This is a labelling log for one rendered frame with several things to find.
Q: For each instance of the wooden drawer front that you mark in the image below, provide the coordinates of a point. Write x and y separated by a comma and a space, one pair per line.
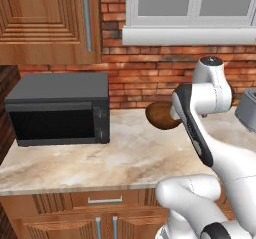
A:
106, 198

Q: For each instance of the grey toaster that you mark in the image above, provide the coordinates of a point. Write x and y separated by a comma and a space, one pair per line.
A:
248, 109

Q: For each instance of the brown wooden bowl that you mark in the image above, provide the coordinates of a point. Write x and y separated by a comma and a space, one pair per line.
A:
160, 115

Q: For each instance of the white window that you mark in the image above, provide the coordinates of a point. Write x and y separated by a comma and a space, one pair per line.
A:
190, 13

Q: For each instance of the black microwave oven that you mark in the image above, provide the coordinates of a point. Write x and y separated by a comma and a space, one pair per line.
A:
56, 109

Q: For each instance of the wooden base cupboard door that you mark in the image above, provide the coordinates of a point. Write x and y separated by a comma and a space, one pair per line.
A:
136, 224
60, 226

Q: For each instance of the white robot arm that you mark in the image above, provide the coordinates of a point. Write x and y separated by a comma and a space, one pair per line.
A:
220, 163

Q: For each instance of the wooden wall cupboard door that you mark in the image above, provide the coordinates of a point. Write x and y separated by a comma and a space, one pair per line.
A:
46, 19

